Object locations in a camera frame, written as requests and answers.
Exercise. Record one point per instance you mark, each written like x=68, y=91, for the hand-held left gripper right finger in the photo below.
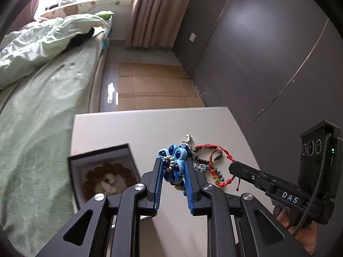
x=188, y=184

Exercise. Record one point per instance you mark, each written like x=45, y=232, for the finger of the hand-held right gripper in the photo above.
x=246, y=174

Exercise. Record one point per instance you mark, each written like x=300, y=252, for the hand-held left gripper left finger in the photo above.
x=160, y=187

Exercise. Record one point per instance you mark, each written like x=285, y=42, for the blue flower hair clip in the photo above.
x=176, y=156

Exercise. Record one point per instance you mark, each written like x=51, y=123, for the black jewelry box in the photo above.
x=80, y=171

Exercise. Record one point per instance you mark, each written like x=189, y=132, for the person's right hand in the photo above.
x=288, y=219

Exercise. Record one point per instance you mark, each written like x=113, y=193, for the silver charm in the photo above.
x=201, y=168

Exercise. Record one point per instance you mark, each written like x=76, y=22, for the silver metal ornament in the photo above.
x=187, y=140

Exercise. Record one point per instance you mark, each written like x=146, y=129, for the white side table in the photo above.
x=134, y=128

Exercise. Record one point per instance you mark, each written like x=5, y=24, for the flat cardboard sheet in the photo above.
x=155, y=85

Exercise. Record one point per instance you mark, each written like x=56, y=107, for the green bed sheet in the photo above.
x=48, y=117

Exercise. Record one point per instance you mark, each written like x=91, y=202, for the pink curtain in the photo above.
x=155, y=10
x=29, y=10

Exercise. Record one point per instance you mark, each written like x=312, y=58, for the green soft item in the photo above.
x=104, y=14

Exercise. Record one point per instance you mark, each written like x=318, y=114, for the light green duvet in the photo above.
x=40, y=45

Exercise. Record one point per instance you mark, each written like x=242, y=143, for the printed window seat cushion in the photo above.
x=80, y=6

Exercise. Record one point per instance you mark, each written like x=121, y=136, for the white wall socket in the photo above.
x=192, y=37

